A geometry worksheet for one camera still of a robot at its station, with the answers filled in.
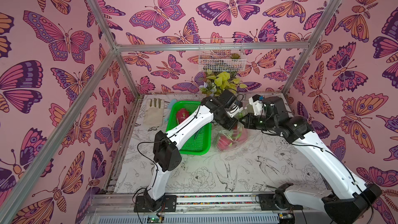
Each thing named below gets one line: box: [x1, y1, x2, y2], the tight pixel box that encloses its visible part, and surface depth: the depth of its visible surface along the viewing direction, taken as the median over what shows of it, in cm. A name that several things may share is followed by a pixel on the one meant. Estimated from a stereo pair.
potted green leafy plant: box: [199, 71, 248, 97], surface depth 97 cm
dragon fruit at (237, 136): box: [217, 125, 249, 151], surface depth 80 cm
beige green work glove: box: [143, 98, 165, 126], surface depth 112 cm
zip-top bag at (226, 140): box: [211, 121, 251, 153], surface depth 79 cm
